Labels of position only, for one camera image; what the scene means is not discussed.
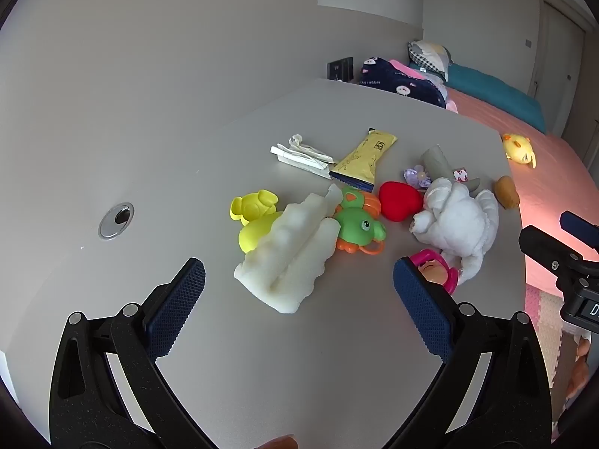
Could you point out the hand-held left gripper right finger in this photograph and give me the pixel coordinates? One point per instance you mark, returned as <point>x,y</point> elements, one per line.
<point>421,308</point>

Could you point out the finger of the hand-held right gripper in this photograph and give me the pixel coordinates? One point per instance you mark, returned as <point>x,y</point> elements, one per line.
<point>578,224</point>
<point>538,242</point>

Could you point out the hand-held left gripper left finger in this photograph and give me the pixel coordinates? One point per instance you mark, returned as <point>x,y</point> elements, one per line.
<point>175,308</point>

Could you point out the pink doll toy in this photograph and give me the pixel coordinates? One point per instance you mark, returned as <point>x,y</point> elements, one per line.
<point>428,257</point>

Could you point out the white plush toy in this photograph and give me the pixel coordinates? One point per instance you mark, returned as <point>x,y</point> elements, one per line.
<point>458,220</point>

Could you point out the green and orange turtle toy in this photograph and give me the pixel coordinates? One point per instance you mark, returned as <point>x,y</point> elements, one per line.
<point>358,227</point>

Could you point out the yellow duck toy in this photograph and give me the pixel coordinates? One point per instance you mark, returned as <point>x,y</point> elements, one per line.
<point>255,234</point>

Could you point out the red heart toy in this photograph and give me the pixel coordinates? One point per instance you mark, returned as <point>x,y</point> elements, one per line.
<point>397,201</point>

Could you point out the white foam piece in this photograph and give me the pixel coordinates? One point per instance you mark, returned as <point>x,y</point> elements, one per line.
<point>285,262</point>

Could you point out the grey cardboard tube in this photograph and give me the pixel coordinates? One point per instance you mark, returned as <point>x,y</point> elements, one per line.
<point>437,161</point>

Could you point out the purple flower hair clip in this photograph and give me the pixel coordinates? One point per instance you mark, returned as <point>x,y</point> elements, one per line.
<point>414,175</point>

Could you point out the yellow snack packet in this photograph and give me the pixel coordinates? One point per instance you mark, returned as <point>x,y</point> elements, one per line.
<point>362,159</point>

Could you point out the white plastic spoon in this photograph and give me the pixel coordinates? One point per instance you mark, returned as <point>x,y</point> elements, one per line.
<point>304,147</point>

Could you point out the person's left hand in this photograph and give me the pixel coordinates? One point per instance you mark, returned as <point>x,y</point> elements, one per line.
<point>281,443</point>

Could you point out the foam floor mat tiles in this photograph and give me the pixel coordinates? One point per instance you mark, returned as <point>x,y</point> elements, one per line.
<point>543,327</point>

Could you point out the bed with pink sheet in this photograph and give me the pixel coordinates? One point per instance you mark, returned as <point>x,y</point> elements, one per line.
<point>552,173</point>

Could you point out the brown toy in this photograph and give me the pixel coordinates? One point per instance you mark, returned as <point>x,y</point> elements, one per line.
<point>507,191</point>

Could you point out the orange plush toy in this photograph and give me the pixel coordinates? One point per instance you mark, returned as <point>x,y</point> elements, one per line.
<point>578,369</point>

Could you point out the yellow chick plush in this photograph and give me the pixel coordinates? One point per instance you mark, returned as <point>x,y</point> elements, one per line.
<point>517,147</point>

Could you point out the small red white wrapper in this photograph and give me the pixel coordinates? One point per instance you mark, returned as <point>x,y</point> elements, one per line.
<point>461,174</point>

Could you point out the silver desk grommet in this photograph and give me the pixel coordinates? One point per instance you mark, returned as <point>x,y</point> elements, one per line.
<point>108,230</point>

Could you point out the teal pillow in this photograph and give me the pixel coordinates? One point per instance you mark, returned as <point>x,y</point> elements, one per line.
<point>491,89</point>

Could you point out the white wardrobe door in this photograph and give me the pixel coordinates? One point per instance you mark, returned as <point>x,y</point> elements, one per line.
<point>557,46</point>

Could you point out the navy printed blanket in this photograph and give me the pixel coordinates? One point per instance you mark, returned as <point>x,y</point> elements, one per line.
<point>397,83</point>

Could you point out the checkered patchwork pillow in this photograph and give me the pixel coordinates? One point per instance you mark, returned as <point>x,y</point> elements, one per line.
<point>428,56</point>

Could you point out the pink plush cloth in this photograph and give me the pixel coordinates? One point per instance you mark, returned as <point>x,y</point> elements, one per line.
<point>405,68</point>

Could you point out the black box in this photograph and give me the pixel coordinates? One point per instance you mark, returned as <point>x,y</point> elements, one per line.
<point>339,69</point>

